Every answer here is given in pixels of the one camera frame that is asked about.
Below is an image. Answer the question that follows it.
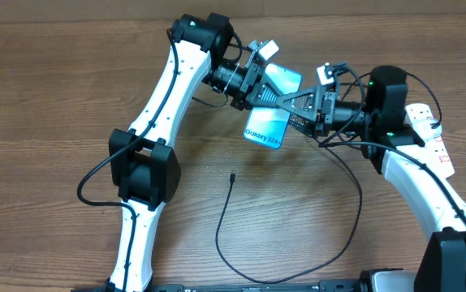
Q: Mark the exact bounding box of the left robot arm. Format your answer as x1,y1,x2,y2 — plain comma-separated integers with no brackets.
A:
107,13,301,291

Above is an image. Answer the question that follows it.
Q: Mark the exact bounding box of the white power strip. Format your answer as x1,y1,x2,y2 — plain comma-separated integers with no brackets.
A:
405,103,455,178

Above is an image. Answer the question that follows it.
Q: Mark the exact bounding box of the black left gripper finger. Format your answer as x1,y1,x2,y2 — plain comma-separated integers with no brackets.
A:
246,89,279,108
260,76,290,96

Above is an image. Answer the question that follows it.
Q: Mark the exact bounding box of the white charger plug adapter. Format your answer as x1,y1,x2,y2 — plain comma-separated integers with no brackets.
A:
412,119,442,142

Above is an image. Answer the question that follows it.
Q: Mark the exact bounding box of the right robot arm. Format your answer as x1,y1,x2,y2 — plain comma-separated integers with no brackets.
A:
276,64,466,291

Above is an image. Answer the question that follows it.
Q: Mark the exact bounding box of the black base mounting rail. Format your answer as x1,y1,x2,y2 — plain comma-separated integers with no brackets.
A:
144,279,369,292

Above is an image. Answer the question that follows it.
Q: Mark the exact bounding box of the black USB charging cable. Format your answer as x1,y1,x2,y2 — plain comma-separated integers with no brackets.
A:
214,69,443,285

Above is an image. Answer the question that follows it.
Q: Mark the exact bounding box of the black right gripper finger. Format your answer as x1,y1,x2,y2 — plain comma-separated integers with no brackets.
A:
276,86,321,122
288,114,316,136

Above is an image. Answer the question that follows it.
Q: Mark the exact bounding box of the blue Samsung Galaxy smartphone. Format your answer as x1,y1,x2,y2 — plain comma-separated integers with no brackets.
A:
243,63,303,149

